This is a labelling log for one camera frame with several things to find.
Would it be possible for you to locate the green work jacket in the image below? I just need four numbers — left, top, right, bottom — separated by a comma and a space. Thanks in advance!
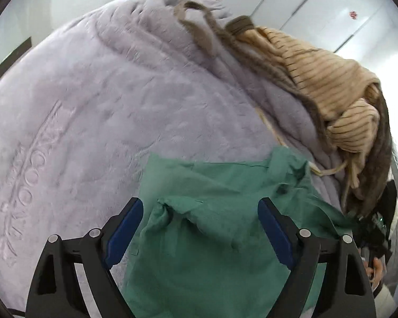
123, 146, 357, 318

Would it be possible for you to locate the beige striped garment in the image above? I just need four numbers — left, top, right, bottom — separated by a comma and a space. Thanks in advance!
242, 26, 382, 189

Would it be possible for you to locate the white wardrobe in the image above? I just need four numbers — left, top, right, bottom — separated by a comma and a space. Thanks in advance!
217, 0, 398, 63

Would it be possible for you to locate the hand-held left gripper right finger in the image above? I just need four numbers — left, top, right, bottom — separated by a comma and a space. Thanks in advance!
258, 197, 377, 318

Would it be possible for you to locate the lavender plush blanket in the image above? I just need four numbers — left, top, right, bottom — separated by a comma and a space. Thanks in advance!
0, 0, 350, 318

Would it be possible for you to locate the dark cloth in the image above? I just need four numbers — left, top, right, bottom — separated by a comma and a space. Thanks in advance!
378, 179, 398, 226

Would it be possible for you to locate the olive brown knitted garment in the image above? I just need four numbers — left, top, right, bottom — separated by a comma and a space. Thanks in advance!
172, 2, 393, 217

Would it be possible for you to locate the person's right hand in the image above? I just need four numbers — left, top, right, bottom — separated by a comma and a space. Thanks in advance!
364, 258, 386, 284

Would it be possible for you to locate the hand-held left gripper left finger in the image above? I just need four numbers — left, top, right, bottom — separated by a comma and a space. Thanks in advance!
26, 197, 144, 318

